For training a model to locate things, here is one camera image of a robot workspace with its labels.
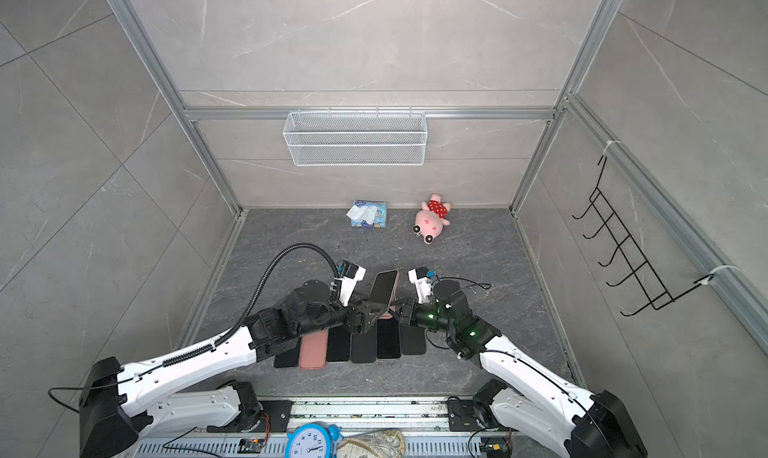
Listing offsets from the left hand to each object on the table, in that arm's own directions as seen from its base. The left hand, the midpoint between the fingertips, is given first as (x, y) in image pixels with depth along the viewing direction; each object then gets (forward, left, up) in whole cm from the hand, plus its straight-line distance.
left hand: (379, 295), depth 69 cm
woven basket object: (-27, -1, -20) cm, 34 cm away
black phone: (-3, +12, -24) cm, 27 cm away
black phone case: (-4, +5, -22) cm, 23 cm away
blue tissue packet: (+44, +4, -18) cm, 47 cm away
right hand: (0, -2, -6) cm, 6 cm away
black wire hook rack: (-7, -56, +10) cm, 58 cm away
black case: (-3, -9, -23) cm, 25 cm away
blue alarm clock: (-26, +16, -21) cm, 37 cm away
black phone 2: (-2, -2, -23) cm, 23 cm away
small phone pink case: (+3, -1, -4) cm, 5 cm away
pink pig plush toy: (+38, -19, -16) cm, 46 cm away
